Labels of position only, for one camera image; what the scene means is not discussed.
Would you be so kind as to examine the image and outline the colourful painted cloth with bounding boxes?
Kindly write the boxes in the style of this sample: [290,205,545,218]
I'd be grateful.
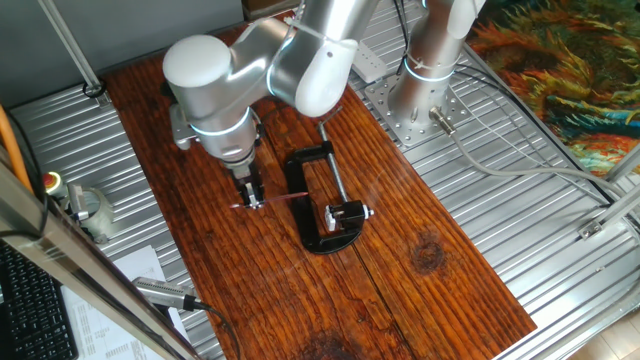
[467,0,640,176]

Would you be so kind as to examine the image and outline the black base cable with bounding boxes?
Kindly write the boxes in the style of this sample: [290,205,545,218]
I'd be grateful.
[392,0,614,206]

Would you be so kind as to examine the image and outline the thick grey cable with connector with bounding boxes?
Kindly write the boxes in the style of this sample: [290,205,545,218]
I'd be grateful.
[428,106,640,201]

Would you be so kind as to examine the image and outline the silver metal bracket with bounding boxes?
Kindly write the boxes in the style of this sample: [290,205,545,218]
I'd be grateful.
[66,182,91,222]

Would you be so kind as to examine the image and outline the red emergency stop button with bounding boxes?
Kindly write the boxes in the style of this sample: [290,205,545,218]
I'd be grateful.
[42,171,69,201]

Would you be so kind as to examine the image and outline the red pencil with eraser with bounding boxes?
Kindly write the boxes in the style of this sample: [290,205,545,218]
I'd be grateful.
[229,191,310,210]

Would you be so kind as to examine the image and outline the aluminium frame profile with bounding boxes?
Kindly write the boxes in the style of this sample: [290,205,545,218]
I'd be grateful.
[602,144,640,184]
[577,182,640,241]

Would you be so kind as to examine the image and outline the black C-clamp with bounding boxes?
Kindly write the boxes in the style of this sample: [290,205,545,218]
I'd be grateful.
[283,104,369,256]

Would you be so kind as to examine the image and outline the black pencil sharpener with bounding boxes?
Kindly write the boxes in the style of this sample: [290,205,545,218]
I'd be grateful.
[323,199,375,234]

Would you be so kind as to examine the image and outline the black keyboard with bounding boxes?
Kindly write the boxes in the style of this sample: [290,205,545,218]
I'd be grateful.
[0,242,80,360]

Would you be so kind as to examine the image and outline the orange pole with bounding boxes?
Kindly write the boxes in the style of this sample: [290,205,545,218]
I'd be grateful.
[0,103,34,196]

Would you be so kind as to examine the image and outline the wrist camera on silver bracket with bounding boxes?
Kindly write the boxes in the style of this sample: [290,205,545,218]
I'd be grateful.
[159,82,199,151]

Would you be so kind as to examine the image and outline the dark brown box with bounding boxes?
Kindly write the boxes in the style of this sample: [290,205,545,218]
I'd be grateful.
[242,0,301,21]

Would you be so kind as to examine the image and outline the brown wooden board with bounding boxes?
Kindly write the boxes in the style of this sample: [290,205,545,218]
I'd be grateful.
[102,9,539,360]

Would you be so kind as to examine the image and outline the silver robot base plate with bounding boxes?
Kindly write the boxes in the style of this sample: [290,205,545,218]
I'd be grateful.
[363,72,474,149]

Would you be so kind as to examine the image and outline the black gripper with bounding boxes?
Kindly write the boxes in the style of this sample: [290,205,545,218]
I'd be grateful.
[232,162,266,210]

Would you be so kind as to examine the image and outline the aluminium frame post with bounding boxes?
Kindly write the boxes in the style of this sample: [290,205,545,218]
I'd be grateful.
[37,0,114,109]

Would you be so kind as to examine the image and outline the black camera cable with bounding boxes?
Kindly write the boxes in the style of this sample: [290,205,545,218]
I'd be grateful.
[197,299,242,360]

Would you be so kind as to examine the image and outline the steel frame bar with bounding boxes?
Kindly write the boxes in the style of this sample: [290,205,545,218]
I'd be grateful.
[0,159,201,360]

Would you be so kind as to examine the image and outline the white power strip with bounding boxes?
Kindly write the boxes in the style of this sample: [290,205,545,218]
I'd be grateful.
[352,39,389,85]

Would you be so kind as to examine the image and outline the printed paper sheets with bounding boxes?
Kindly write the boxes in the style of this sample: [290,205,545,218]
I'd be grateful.
[59,244,194,360]

